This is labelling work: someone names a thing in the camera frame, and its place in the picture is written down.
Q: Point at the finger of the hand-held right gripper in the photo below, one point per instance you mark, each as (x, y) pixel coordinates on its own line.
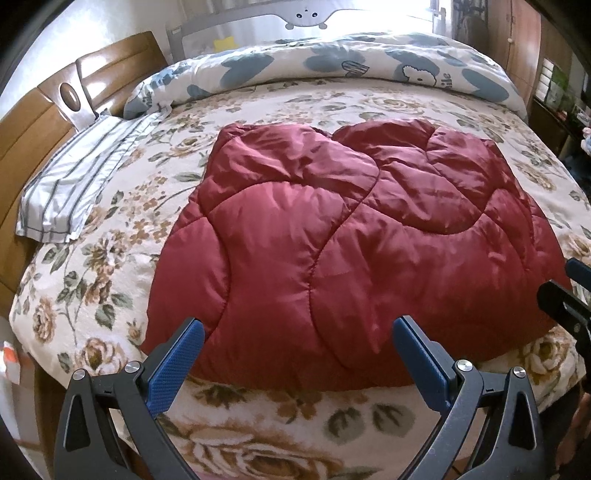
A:
(581, 274)
(568, 307)

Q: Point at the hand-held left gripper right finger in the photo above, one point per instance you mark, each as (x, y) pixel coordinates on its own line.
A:
(422, 357)

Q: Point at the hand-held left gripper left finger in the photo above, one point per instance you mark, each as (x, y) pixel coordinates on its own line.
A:
(178, 364)

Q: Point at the red quilted jacket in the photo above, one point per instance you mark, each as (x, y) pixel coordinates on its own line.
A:
(346, 240)

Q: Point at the floral bed blanket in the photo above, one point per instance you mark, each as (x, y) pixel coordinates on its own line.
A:
(138, 207)

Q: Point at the orange white box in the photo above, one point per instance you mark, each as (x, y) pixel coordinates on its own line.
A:
(10, 362)

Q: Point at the dark cluttered shelf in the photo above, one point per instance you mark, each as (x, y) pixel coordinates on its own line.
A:
(556, 101)

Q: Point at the grey striped pillow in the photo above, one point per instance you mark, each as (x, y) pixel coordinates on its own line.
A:
(78, 180)

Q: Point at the brown wooden wardrobe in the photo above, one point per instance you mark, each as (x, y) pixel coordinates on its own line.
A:
(521, 41)

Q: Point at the wooden headboard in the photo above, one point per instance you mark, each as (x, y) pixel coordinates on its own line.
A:
(32, 138)

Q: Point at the white blue patterned duvet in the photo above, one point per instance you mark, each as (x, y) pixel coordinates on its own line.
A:
(300, 57)

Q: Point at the grey bed guard rail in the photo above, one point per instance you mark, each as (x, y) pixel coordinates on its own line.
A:
(198, 39)

